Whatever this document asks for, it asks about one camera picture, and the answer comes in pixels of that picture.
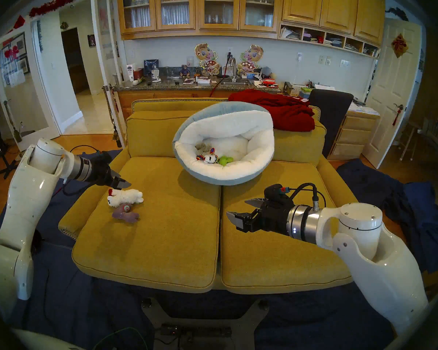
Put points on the red diamond door ornament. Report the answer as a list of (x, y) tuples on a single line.
[(399, 45)]

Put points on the yellow fabric sofa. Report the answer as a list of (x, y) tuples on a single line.
[(175, 258)]

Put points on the wooden wall cabinets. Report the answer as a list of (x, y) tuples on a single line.
[(303, 6)]

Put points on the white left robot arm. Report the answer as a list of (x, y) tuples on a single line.
[(25, 207)]

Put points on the red tinsel garland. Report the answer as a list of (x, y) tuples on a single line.
[(56, 2)]

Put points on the chrome kitchen faucet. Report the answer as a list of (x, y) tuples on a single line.
[(234, 69)]

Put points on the grey green plush toy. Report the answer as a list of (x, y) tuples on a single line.
[(203, 148)]

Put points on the wooden drawer cabinet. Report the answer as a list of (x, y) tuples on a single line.
[(352, 137)]

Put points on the purple plush toy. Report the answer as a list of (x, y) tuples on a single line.
[(126, 215)]

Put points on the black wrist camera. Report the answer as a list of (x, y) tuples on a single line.
[(275, 194), (104, 157)]

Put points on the granite kitchen counter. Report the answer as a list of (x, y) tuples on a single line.
[(168, 85)]

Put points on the black tripod stand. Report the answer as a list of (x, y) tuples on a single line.
[(3, 164)]

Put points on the cartoon child paper decoration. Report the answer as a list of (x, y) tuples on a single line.
[(252, 57), (206, 57)]

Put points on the blue white plush dog bed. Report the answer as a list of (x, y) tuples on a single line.
[(248, 145)]

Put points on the navy blue floor blanket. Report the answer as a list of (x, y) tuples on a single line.
[(76, 316)]

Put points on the white llama plush rainbow trim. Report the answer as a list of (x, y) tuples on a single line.
[(210, 158)]

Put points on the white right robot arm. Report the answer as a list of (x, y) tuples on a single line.
[(379, 265)]

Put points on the white panel door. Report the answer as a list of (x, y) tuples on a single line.
[(390, 90)]

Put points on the white plush dog red hat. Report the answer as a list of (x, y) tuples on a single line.
[(127, 197)]

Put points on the red blanket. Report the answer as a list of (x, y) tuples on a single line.
[(288, 116)]

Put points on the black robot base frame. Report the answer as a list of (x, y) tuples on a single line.
[(204, 331)]

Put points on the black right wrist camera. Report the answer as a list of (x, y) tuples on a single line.
[(275, 194)]

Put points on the dark office chair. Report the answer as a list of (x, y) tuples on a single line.
[(330, 112)]

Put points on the white tube bottle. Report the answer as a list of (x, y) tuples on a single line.
[(130, 73)]

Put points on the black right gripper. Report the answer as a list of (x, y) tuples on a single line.
[(273, 216)]

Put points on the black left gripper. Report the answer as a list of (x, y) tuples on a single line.
[(104, 174)]

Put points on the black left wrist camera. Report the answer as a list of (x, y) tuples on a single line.
[(104, 157)]

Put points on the green cactus plush toy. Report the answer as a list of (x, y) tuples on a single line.
[(225, 160)]

